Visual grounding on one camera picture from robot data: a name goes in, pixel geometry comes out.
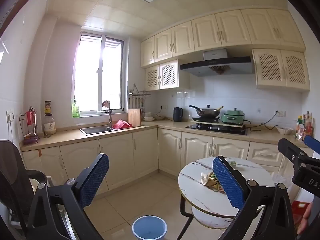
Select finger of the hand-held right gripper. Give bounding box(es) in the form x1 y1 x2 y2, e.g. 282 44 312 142
303 135 320 159
277 137 314 167

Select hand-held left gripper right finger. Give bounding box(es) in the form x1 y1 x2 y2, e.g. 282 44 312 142
212 156 295 240

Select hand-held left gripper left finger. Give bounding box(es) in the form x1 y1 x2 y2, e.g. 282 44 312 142
26 153 110 240

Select cream tissue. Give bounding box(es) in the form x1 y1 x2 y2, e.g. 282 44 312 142
200 172 212 186

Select blue plastic waste bin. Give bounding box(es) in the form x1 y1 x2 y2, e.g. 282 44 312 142
132 215 167 240

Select person's right hand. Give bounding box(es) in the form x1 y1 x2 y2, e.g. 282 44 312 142
297 201 317 236

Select white bowl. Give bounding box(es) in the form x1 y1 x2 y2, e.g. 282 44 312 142
276 126 294 135

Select cluster of condiment bottles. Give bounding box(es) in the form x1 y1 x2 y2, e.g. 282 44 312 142
296 111 314 140

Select red bag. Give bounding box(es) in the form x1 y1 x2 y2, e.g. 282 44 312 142
291 200 313 228

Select cream base cabinets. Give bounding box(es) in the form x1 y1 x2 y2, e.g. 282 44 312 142
21 126 315 195

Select round white marble table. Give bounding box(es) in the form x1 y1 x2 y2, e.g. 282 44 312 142
176 157 277 240

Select steel kitchen sink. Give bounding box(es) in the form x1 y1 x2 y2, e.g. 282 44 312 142
80 126 118 136

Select black gas hob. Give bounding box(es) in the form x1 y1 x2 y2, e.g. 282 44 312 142
185 124 250 136

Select red dish rack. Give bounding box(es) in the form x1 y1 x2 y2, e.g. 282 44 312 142
112 119 133 130

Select steel faucet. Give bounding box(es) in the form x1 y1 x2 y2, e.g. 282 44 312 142
101 100 113 128

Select green electric cooker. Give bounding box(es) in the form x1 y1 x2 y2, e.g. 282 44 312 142
221 108 245 125

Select black portable stove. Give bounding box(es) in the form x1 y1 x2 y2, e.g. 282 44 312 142
192 116 220 123

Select glass jar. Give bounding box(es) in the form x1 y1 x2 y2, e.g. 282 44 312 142
44 115 57 135

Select wooden cutting board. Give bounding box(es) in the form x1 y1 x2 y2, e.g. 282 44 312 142
128 108 142 127

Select wok with lid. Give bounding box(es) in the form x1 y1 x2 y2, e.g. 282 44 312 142
189 104 224 118

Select large cream lattice cabinet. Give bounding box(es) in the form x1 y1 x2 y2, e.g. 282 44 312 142
251 48 310 92

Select hanging utensil rack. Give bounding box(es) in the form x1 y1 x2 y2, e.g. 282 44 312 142
128 84 152 113

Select sliding glass window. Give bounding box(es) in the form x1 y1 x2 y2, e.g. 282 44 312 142
72 31 125 118

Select grey range hood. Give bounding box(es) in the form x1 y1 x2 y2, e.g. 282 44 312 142
180 49 255 77

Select small cream lattice cabinet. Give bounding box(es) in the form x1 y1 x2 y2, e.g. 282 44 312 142
144 59 190 92

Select black power cable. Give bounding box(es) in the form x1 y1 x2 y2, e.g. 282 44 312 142
244 111 279 132

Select wire rack with red utensils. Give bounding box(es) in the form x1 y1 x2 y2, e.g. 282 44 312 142
19 106 40 145

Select cream wall cabinet row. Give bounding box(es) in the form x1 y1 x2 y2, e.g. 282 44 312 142
140 8 307 68

